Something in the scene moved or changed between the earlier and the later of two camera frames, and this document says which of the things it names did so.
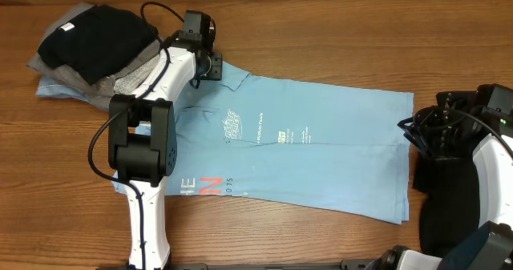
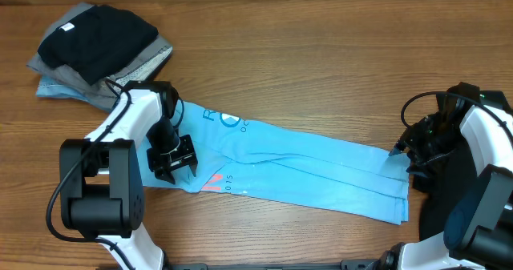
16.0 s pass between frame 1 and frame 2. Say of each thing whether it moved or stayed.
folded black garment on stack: stayed
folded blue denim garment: stayed
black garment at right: stayed
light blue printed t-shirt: moved
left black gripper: moved
